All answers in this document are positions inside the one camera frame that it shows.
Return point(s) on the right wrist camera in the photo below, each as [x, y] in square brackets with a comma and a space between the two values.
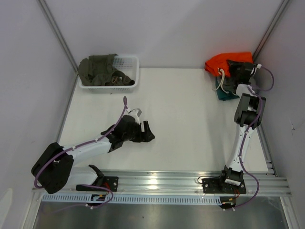
[257, 66]

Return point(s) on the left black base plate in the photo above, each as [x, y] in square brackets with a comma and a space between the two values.
[107, 182]

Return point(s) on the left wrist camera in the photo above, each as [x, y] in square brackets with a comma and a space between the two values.
[135, 113]

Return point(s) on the aluminium mounting rail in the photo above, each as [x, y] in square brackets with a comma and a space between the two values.
[169, 183]

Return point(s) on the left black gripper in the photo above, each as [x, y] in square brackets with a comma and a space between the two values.
[147, 136]

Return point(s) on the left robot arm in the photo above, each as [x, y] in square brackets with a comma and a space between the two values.
[56, 168]

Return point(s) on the orange shorts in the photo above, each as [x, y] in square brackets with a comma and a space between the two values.
[220, 62]

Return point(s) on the olive green shorts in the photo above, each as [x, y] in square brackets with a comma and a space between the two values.
[97, 70]

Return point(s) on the grey folded shorts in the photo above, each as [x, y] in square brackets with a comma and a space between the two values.
[225, 85]

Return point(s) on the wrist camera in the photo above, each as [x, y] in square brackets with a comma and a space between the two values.
[135, 113]
[257, 66]

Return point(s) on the slotted cable duct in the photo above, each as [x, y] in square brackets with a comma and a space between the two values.
[133, 199]

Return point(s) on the teal folded shorts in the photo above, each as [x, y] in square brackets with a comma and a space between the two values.
[225, 97]

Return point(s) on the white plastic basket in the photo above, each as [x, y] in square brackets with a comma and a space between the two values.
[128, 65]

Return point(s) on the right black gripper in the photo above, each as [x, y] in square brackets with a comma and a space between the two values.
[232, 65]

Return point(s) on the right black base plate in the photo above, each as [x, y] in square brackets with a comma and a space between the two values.
[217, 185]

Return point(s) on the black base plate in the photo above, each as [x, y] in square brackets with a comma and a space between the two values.
[217, 185]
[107, 182]

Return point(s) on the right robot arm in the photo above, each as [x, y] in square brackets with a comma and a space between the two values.
[248, 117]

